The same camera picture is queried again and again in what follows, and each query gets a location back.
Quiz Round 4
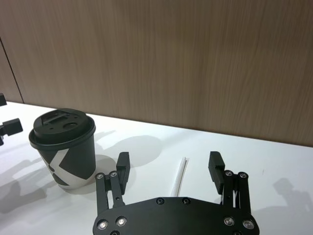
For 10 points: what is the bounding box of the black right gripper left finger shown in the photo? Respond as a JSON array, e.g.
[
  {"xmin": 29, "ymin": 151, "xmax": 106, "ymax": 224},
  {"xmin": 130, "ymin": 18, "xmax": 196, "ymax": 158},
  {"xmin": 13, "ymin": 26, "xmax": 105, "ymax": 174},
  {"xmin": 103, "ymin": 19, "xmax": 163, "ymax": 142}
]
[{"xmin": 94, "ymin": 151, "xmax": 131, "ymax": 215}]

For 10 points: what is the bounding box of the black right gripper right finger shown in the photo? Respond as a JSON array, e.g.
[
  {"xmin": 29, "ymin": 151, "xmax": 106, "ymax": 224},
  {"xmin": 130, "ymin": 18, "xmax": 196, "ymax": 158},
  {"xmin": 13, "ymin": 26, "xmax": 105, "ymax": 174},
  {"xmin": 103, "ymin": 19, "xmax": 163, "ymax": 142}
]
[{"xmin": 207, "ymin": 151, "xmax": 253, "ymax": 216}]

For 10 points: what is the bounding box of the black and white paper cup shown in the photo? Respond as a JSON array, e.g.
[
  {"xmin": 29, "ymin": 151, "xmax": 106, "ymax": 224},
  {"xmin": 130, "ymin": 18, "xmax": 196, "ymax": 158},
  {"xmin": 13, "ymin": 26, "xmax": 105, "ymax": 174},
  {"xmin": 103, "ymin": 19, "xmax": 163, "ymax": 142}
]
[{"xmin": 30, "ymin": 136, "xmax": 97, "ymax": 188}]

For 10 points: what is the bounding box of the black plastic cup lid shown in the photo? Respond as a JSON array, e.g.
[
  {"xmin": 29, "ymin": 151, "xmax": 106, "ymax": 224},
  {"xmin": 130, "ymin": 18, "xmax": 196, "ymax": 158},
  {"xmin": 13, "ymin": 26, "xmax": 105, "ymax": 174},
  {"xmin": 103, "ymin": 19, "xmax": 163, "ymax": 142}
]
[{"xmin": 28, "ymin": 107, "xmax": 96, "ymax": 150}]

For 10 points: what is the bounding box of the white wrapped straw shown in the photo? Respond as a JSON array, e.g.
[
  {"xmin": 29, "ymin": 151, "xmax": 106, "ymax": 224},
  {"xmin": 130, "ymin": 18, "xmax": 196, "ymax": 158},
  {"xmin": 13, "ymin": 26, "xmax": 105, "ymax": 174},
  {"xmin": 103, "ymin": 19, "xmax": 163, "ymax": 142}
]
[{"xmin": 171, "ymin": 156, "xmax": 191, "ymax": 198}]

